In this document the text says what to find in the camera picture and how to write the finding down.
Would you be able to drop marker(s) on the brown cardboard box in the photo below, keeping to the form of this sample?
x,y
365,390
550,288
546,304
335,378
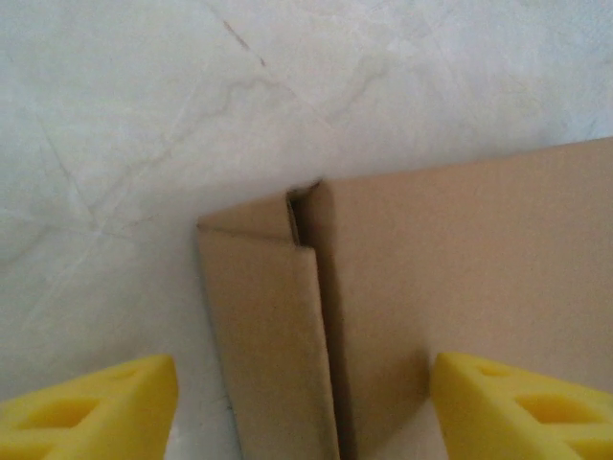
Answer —
x,y
431,263

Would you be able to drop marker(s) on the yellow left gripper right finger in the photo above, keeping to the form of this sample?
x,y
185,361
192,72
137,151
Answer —
x,y
488,421

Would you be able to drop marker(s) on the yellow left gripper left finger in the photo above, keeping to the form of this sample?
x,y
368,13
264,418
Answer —
x,y
110,421

